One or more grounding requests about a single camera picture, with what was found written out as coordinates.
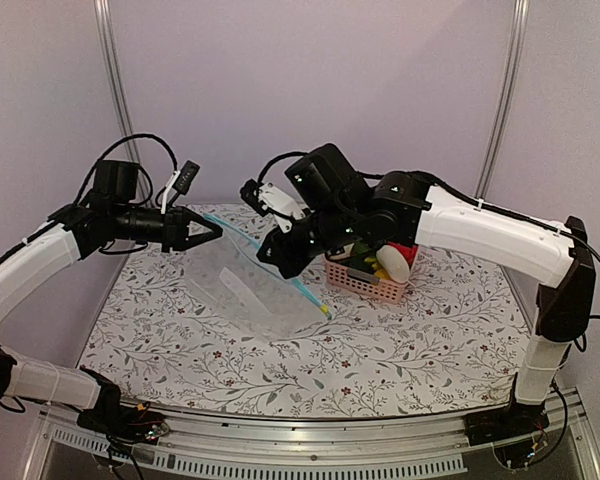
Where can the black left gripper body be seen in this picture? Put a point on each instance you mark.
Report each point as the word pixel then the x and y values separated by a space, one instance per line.
pixel 170 236

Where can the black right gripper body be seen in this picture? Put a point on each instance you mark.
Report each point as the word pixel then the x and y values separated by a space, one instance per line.
pixel 294 260

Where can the clear zip top bag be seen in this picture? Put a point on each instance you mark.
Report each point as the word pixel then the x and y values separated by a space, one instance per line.
pixel 225 275

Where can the toy bok choy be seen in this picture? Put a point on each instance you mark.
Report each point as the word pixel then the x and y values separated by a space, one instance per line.
pixel 348 251

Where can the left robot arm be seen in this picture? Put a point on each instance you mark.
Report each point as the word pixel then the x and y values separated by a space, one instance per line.
pixel 109 212

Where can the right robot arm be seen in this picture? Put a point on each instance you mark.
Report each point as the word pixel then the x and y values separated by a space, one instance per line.
pixel 334 205

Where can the toy banana bunch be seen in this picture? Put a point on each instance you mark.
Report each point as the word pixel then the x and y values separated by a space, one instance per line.
pixel 373 266

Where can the white toy radish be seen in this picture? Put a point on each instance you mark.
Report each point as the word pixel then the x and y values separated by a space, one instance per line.
pixel 394 263

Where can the pink perforated plastic basket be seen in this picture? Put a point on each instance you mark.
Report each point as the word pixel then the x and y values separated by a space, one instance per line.
pixel 351 276

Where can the red toy fruit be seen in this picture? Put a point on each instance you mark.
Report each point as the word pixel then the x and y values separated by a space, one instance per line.
pixel 409 253

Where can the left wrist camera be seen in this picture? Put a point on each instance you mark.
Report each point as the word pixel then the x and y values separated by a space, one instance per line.
pixel 180 182

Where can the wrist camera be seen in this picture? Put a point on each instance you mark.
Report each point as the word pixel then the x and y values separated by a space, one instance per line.
pixel 267 199
pixel 180 182

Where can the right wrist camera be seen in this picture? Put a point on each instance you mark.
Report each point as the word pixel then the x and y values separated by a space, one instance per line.
pixel 267 199

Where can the front aluminium rail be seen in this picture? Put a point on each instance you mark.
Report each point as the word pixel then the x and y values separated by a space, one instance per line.
pixel 224 446

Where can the aluminium left frame post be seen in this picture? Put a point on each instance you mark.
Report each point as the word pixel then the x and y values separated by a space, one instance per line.
pixel 112 66

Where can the aluminium frame post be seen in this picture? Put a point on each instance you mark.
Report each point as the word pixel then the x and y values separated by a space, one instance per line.
pixel 512 65
pixel 112 66

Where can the aluminium right frame post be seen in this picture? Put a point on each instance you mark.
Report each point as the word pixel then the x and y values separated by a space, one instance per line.
pixel 512 65

